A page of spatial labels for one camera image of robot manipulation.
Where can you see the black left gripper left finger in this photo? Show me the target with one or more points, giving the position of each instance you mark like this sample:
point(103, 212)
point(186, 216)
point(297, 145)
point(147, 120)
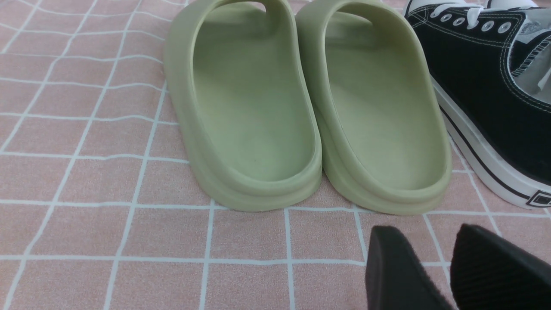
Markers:
point(395, 279)

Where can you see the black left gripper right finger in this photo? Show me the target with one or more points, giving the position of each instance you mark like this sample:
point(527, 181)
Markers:
point(490, 273)

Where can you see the green slipper right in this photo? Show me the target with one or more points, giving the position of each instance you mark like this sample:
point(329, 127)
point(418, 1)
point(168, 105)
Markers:
point(385, 146)

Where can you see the green slipper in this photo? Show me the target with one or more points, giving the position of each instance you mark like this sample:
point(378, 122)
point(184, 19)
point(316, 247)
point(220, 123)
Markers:
point(236, 83)
point(385, 146)

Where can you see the black canvas sneaker left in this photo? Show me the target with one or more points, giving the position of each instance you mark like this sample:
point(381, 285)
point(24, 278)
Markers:
point(490, 67)

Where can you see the green slipper left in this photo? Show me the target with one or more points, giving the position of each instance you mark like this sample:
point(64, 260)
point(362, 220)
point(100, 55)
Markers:
point(236, 83)

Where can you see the pink checkered tablecloth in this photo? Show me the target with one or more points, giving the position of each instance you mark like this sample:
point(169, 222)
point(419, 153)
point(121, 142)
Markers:
point(100, 210)

